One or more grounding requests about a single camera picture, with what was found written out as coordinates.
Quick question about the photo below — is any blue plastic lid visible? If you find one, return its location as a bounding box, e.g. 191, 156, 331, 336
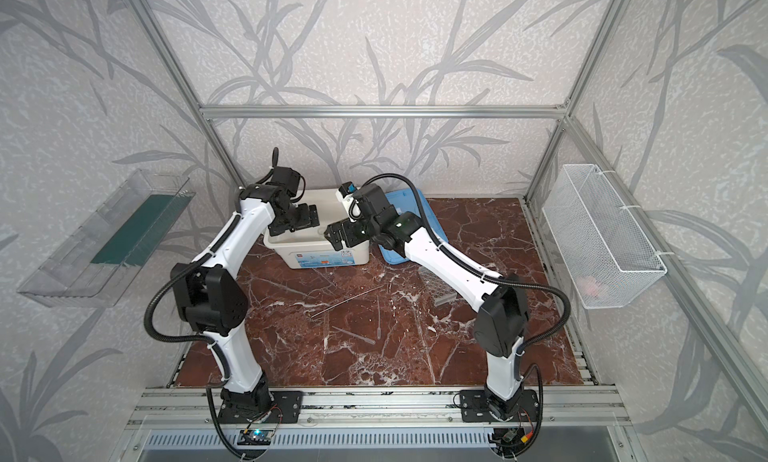
377, 188, 449, 266

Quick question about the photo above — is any white plastic bin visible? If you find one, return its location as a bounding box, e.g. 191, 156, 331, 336
264, 189, 370, 269

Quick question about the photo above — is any metal stirring rod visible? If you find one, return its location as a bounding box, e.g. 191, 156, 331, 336
309, 284, 384, 320

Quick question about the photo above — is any clear test tube rack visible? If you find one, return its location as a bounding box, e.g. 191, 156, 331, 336
418, 267, 458, 307

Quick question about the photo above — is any clear plastic pipette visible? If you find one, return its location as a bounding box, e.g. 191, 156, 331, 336
332, 326, 376, 346

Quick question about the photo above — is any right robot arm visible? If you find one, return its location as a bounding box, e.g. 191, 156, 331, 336
324, 181, 571, 421

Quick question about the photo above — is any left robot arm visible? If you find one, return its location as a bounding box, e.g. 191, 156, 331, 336
143, 164, 319, 416

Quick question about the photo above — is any glass stirring rod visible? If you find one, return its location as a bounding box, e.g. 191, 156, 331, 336
376, 300, 382, 341

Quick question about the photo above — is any green circuit board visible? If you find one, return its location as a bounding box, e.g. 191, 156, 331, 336
237, 429, 274, 446

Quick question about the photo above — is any right circuit board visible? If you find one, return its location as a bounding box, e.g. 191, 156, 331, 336
490, 428, 535, 448

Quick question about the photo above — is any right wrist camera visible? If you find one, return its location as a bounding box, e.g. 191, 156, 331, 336
338, 182, 357, 199

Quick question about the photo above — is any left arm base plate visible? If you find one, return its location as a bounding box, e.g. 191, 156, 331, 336
218, 389, 303, 424

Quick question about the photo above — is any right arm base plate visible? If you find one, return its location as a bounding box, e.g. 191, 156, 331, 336
458, 389, 541, 423

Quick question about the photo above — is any white wire basket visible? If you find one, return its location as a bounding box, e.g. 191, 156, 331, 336
543, 164, 667, 310

